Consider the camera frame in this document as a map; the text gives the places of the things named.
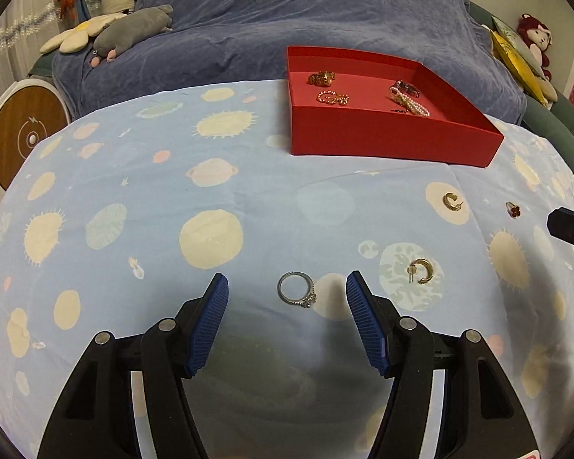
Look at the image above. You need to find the round white wood-faced device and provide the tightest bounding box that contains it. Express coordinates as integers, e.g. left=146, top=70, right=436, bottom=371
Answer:
left=0, top=76, right=70, bottom=202

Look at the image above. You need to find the white curtain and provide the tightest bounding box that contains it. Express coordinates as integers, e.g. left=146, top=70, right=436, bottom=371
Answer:
left=0, top=0, right=101, bottom=120

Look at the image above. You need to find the flower shaped cushion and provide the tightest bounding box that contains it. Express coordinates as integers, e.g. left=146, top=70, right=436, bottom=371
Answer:
left=39, top=13, right=130, bottom=54

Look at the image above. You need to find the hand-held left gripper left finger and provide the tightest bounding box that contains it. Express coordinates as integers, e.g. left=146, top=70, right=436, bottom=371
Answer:
left=37, top=272, right=230, bottom=459

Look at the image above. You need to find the yellow cushion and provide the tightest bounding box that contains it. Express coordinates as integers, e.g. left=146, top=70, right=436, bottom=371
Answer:
left=488, top=29, right=548, bottom=106

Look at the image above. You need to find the beige plush cushion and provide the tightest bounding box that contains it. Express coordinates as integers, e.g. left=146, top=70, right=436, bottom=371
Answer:
left=538, top=79, right=560, bottom=108

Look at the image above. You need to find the red cardboard box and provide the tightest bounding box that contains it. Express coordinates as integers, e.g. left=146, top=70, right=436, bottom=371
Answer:
left=286, top=46, right=505, bottom=168

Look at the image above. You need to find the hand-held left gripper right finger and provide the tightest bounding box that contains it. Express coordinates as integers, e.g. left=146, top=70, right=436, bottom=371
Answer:
left=346, top=271, right=539, bottom=459

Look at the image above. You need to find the grey plush toy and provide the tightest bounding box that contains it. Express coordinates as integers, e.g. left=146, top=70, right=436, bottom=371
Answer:
left=90, top=4, right=174, bottom=67

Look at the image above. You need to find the blue planet print tablecloth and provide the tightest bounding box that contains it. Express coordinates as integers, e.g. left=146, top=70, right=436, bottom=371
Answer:
left=0, top=79, right=574, bottom=459

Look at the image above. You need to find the pearl bracelet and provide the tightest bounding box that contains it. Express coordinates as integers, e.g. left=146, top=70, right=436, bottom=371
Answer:
left=388, top=93, right=431, bottom=118

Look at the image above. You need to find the silver ring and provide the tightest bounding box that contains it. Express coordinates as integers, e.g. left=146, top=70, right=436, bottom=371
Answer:
left=277, top=272, right=317, bottom=309

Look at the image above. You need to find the grey patterned cushion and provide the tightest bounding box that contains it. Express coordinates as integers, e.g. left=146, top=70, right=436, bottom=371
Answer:
left=492, top=15, right=546, bottom=80

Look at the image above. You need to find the dark clip jewellery piece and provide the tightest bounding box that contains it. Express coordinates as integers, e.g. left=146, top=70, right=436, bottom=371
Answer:
left=390, top=80, right=421, bottom=99

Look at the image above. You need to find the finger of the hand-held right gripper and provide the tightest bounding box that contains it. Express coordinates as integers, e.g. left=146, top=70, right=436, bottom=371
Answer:
left=546, top=207, right=574, bottom=249

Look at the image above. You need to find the blue blanket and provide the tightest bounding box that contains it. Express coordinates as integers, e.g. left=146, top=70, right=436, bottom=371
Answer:
left=52, top=0, right=527, bottom=125

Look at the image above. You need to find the green sofa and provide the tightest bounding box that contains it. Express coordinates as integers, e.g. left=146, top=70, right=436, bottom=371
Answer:
left=26, top=0, right=574, bottom=158

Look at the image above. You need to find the red monkey plush toy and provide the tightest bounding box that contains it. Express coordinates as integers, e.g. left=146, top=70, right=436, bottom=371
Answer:
left=517, top=13, right=553, bottom=82

